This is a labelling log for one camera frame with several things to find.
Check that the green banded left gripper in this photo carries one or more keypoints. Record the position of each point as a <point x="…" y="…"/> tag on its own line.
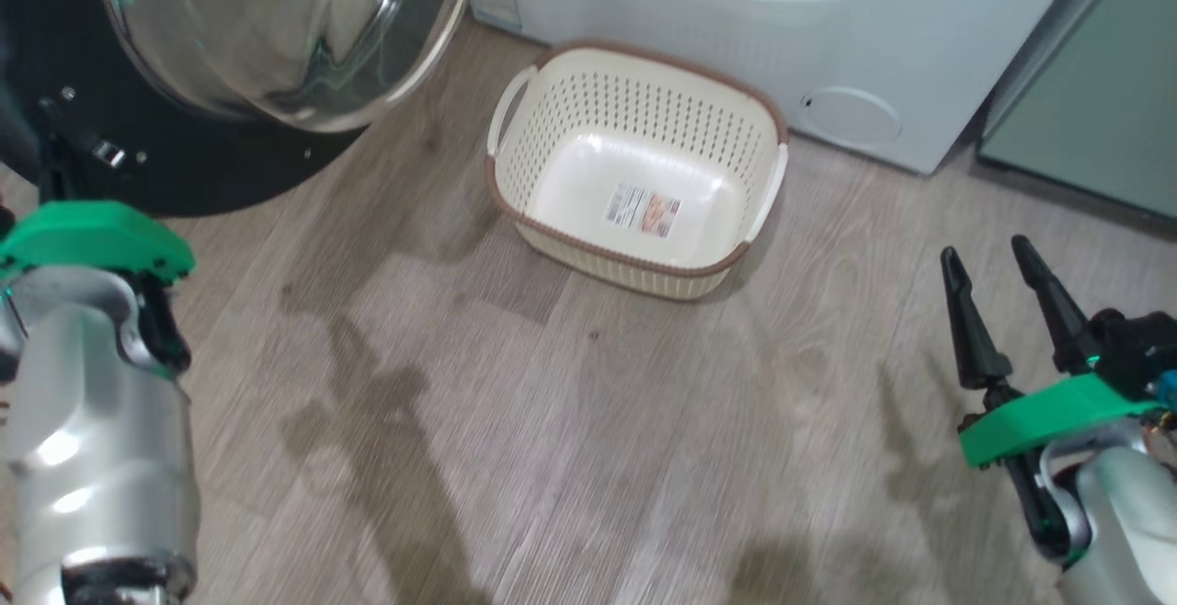
<point x="92" y="233"/>

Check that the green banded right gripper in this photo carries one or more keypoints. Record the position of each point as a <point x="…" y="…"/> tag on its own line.
<point x="1048" y="416"/>

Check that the washing machine door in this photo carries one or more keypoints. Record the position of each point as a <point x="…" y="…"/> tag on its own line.
<point x="193" y="173"/>

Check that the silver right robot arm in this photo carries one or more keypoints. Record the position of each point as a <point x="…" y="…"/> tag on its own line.
<point x="1131" y="531"/>

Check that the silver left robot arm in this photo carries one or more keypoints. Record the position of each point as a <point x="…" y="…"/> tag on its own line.
<point x="92" y="449"/>

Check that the white front-load washing machine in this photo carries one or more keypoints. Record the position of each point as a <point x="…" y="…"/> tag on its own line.
<point x="736" y="35"/>

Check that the cream perforated laundry basket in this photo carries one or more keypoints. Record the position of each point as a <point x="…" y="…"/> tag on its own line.
<point x="634" y="99"/>

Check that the pale green cabinet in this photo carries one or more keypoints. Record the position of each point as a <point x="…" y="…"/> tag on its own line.
<point x="1103" y="108"/>

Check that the round white filter cover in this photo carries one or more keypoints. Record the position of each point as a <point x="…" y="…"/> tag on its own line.
<point x="851" y="116"/>

